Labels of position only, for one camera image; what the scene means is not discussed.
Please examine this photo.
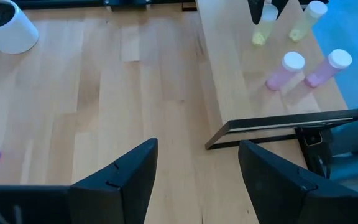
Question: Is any yellow medicine bottle white cap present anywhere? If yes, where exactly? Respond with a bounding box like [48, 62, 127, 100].
[252, 2, 280, 47]
[288, 0, 328, 43]

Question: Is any wooden shelf with black legs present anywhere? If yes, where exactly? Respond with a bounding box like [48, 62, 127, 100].
[196, 0, 358, 151]

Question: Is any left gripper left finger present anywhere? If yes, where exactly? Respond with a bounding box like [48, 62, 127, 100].
[0, 138, 158, 224]

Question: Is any green plant in white pot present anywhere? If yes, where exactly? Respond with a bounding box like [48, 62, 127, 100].
[0, 0, 40, 55]

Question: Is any small black table camera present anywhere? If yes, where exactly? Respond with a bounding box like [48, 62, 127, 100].
[303, 131, 324, 147]

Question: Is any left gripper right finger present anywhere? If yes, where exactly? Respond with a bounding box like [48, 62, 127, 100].
[237, 139, 358, 224]

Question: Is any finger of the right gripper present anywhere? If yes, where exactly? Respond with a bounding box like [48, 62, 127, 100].
[247, 0, 266, 26]
[272, 0, 291, 12]

